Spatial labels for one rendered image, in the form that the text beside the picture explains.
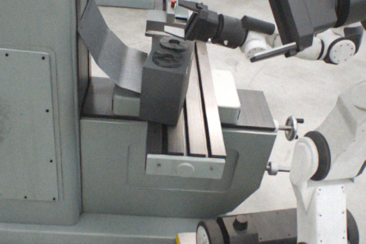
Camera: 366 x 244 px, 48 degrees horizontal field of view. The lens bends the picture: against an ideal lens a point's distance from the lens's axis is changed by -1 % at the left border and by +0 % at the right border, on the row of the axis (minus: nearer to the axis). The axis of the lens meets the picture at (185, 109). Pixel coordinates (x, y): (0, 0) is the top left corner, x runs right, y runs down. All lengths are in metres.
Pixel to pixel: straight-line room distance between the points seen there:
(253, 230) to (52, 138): 0.81
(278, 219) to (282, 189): 1.00
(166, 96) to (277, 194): 1.47
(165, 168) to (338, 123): 0.48
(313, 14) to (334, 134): 0.61
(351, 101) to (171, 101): 0.49
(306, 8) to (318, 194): 0.77
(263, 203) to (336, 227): 1.16
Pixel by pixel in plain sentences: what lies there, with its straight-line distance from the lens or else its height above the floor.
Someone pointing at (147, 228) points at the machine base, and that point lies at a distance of 1.94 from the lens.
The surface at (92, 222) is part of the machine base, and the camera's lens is 1.96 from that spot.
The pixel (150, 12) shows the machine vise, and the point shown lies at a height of 1.03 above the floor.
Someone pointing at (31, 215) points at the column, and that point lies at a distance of 1.96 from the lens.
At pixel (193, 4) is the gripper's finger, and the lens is 1.12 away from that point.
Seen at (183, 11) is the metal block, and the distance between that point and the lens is 1.75.
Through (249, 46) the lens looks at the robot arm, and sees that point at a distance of 1.18.
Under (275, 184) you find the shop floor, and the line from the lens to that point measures 2.58.
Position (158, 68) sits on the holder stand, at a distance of 1.16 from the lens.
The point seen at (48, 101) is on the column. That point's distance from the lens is 1.52.
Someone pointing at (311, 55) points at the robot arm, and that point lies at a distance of 1.29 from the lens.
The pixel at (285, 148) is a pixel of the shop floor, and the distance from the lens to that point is 2.87.
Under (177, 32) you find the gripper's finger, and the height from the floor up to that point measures 1.23.
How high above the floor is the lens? 1.73
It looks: 35 degrees down
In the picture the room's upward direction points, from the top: 9 degrees clockwise
